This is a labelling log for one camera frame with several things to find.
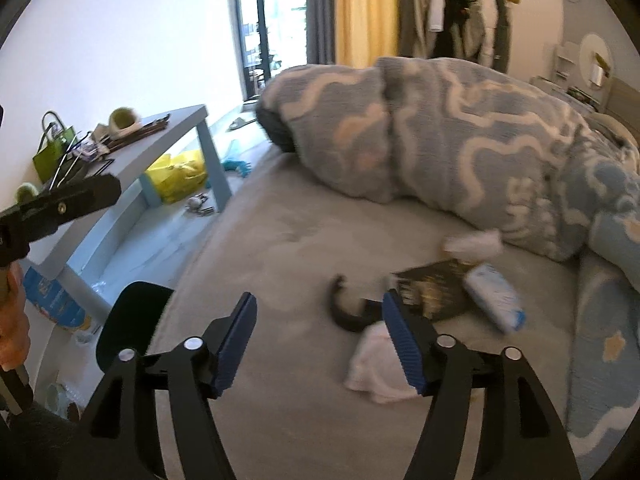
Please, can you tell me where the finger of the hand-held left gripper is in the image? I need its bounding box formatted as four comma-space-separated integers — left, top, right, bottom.
20, 175, 122, 242

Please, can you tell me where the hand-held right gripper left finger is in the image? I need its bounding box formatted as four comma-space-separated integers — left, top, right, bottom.
75, 291, 258, 480

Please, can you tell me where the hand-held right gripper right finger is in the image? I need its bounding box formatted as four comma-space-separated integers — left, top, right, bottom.
382, 290, 581, 480

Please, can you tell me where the large white tissue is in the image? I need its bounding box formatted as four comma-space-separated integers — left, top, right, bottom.
344, 322, 423, 404

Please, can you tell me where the black curved item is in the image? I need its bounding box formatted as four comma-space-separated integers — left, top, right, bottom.
329, 275, 383, 333

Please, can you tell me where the dark snack packet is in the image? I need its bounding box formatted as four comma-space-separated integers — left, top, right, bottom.
390, 259, 476, 322

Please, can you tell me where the black trash bin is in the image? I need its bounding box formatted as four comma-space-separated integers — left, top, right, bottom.
94, 281, 174, 376

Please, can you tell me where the person's left forearm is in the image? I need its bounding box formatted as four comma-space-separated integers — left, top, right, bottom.
0, 400, 93, 480

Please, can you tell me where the person's left hand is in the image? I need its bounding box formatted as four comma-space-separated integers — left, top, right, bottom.
0, 260, 32, 372

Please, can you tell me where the green fluffy slipper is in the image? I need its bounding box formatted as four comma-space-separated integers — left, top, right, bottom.
15, 183, 42, 207

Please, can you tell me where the green tote bag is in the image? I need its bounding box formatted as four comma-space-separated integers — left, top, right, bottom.
32, 111, 77, 184

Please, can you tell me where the blue printed carton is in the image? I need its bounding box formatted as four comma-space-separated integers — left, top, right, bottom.
22, 266, 87, 332

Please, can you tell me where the cream fuzzy slipper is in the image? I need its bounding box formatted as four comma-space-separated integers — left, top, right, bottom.
109, 107, 143, 141

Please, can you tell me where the brown wooden stick bundle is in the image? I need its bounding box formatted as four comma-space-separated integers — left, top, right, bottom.
107, 115, 171, 152

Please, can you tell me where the yellow plastic bag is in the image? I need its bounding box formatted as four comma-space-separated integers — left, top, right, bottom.
145, 150, 208, 204

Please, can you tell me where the grey bed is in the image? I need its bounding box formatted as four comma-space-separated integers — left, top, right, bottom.
150, 145, 586, 480

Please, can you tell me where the grey blue low table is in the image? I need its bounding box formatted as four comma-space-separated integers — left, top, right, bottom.
27, 104, 233, 311

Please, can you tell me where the small metal item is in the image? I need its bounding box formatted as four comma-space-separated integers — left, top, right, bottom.
186, 192, 214, 216

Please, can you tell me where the clear plastic bag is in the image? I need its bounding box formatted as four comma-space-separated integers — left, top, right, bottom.
42, 380, 84, 421

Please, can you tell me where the blue plastic item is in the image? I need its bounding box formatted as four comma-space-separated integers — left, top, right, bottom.
220, 140, 253, 179

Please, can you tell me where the blue patterned fleece blanket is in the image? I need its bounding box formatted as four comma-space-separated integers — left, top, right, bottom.
256, 55, 640, 461

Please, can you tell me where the black framed glass door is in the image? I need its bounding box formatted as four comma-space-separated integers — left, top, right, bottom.
234, 0, 308, 102

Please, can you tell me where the beige pillow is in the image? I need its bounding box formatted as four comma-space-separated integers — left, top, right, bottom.
585, 112, 637, 149

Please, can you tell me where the grey curtain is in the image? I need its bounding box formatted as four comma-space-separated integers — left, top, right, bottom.
305, 0, 338, 67

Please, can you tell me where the light grey hanging jacket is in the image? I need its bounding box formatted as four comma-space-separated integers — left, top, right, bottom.
450, 5, 487, 61

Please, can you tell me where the white dressing table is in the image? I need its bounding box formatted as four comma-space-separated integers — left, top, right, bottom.
530, 42, 601, 112

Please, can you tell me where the grey upholstered headboard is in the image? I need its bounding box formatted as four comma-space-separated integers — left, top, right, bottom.
600, 77, 640, 127

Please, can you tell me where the dark green hanging garment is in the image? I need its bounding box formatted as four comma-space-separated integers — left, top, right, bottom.
490, 0, 514, 74

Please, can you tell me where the beige hanging coat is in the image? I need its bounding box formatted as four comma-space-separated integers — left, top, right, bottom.
400, 0, 433, 59

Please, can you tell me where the yellow curtain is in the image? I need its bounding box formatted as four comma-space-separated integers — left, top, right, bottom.
334, 0, 401, 69

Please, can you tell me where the white hanging shirt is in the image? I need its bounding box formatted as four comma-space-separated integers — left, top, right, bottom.
427, 0, 447, 34

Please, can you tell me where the black wire stand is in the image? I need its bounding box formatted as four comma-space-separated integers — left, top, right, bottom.
50, 130, 116, 192

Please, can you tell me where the round wall mirror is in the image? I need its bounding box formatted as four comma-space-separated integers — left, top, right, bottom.
580, 34, 612, 87

